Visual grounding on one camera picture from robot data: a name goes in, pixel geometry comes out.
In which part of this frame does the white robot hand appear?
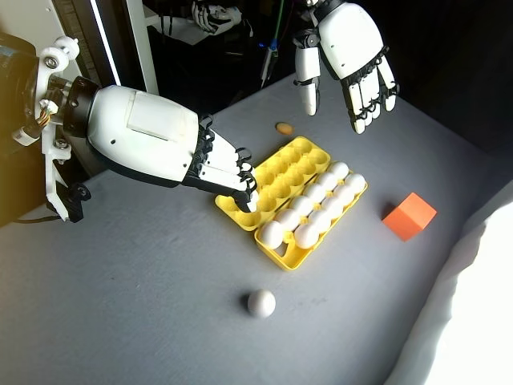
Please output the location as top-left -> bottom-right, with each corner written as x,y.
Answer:
292,1 -> 401,136
86,83 -> 261,213

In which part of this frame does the white toy egg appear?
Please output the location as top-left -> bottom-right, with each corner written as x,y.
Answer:
320,196 -> 345,220
259,220 -> 285,249
303,183 -> 328,204
345,172 -> 368,196
316,171 -> 340,192
308,209 -> 333,233
273,208 -> 302,233
333,184 -> 357,206
289,195 -> 316,217
293,222 -> 321,249
329,160 -> 351,180
246,288 -> 277,319

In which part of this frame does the spare white robot hand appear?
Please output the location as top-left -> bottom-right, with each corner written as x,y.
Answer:
191,0 -> 244,36

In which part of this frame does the yellow egg carton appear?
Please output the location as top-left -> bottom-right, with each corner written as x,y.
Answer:
214,135 -> 370,273

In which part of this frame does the white connector with blue light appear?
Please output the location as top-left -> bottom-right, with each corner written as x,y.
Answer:
260,38 -> 281,87

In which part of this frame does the white panel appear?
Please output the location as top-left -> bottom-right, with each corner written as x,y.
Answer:
0,0 -> 67,53

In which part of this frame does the grey table cloth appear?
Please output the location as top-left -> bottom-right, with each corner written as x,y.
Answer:
0,71 -> 513,385

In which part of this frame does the orange cube block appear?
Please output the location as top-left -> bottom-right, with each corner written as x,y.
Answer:
381,191 -> 438,243

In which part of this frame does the white fabric sheet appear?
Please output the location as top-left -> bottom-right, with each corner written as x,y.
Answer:
384,200 -> 513,385

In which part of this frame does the green cable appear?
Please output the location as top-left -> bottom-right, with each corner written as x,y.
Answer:
274,0 -> 286,45

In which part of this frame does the white frame post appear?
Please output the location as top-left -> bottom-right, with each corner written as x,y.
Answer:
126,0 -> 160,95

